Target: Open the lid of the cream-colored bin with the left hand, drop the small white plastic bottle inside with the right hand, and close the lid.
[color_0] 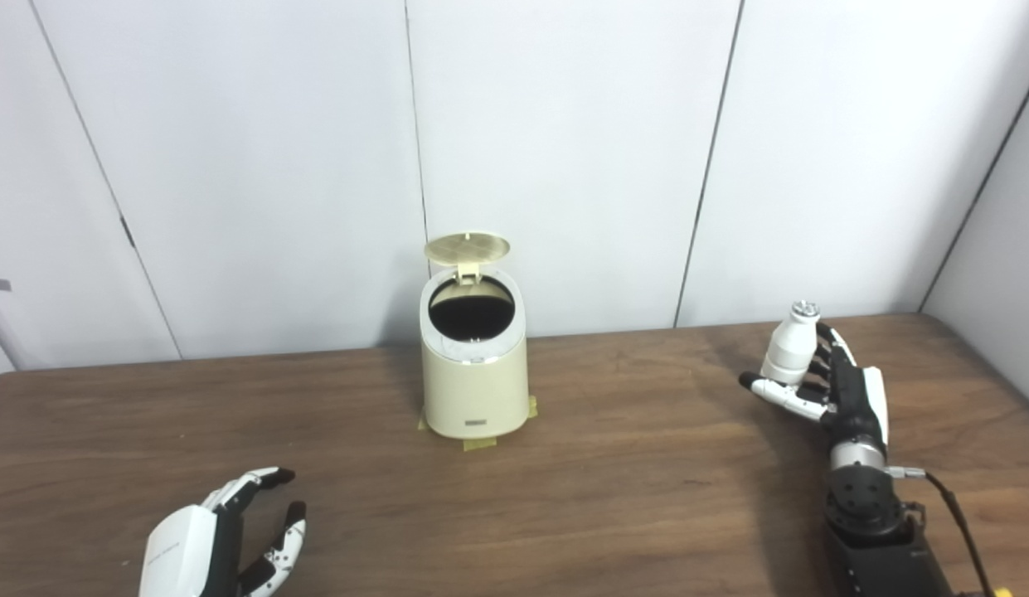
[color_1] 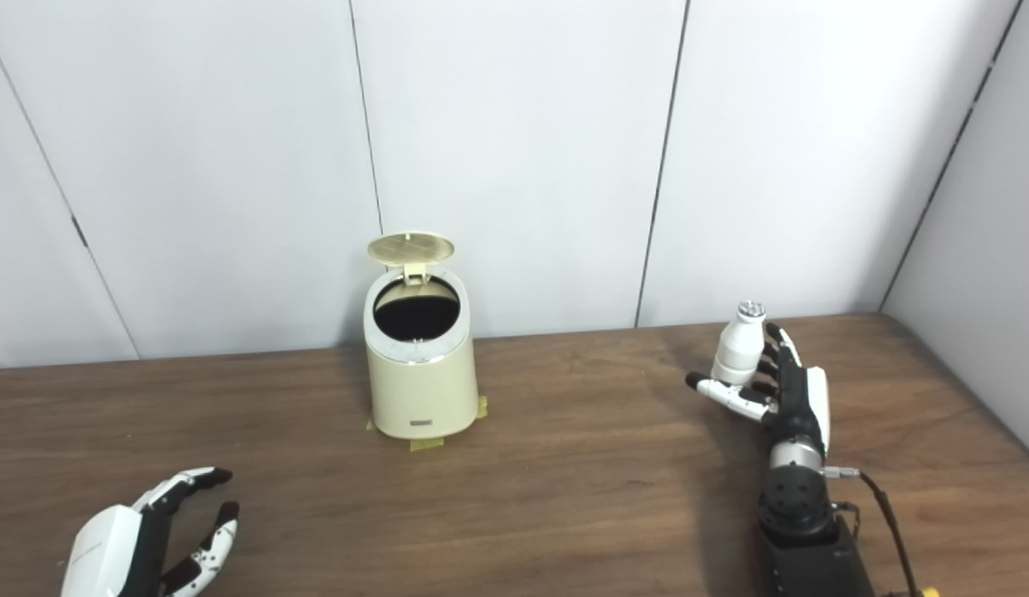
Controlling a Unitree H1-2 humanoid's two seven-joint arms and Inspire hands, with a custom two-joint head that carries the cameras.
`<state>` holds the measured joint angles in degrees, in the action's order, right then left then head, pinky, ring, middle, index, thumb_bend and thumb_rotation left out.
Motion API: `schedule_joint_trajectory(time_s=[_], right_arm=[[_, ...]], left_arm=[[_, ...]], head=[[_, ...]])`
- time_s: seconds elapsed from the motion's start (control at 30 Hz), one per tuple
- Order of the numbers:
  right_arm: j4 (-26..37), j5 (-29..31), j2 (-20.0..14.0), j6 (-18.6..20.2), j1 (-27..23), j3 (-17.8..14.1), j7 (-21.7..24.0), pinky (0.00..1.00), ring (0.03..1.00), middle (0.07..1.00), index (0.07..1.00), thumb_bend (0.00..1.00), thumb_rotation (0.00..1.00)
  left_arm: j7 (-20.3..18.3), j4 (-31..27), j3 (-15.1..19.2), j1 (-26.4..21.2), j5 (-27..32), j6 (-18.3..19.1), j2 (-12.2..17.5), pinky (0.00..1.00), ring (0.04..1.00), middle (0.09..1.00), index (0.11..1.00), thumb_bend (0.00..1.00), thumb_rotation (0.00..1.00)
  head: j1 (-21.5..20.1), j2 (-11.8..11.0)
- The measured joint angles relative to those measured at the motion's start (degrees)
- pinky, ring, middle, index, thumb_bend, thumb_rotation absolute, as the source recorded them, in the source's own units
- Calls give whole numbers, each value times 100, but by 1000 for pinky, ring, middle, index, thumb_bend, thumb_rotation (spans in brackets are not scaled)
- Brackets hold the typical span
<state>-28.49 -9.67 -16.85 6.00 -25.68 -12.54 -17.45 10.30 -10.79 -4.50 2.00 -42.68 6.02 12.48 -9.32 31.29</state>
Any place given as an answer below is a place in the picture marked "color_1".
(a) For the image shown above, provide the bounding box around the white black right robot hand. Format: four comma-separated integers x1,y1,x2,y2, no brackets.
685,322,832,453

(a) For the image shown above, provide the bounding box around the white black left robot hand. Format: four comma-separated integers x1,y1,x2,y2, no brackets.
60,467,240,597

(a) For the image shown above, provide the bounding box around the small white plastic bottle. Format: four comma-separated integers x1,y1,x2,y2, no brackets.
711,301,767,386

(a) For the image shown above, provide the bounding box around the cream-colored lidded bin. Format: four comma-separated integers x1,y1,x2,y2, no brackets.
363,231,479,440

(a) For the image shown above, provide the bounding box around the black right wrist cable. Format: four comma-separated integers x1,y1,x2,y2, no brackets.
823,466,921,597

